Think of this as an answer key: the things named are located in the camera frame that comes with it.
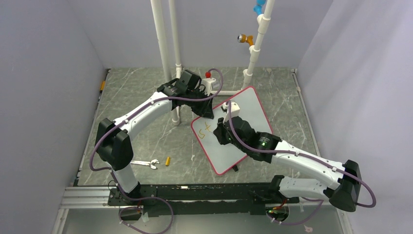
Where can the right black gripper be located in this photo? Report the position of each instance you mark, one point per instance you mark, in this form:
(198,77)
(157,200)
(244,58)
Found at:
(219,131)

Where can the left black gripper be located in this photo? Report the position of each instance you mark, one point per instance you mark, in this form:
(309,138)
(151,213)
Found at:
(206,110)

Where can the yellow marker cap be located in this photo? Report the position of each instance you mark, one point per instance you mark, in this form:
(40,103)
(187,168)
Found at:
(167,163)

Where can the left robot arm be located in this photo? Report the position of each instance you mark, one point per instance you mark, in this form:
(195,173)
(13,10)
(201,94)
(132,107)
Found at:
(114,137)

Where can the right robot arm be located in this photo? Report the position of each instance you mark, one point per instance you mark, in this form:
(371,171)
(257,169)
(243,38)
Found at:
(337,182)

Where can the silver open-end wrench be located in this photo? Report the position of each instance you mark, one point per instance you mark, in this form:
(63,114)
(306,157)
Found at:
(151,164)

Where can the blue clamp on pipe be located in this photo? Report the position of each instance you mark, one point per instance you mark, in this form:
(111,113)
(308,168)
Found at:
(258,7)

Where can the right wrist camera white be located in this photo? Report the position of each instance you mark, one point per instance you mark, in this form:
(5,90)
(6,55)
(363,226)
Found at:
(231,109)

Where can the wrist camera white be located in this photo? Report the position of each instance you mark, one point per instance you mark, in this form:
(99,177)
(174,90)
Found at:
(231,109)
(208,84)

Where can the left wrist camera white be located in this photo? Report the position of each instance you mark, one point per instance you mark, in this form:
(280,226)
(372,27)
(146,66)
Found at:
(208,84)

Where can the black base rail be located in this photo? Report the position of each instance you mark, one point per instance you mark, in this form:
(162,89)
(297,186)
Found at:
(200,199)

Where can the orange clamp mounted camera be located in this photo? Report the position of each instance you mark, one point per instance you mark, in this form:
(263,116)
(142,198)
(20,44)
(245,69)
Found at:
(242,38)

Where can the white pvc pipe frame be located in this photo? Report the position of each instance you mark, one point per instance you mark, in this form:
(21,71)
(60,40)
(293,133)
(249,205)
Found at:
(263,21)

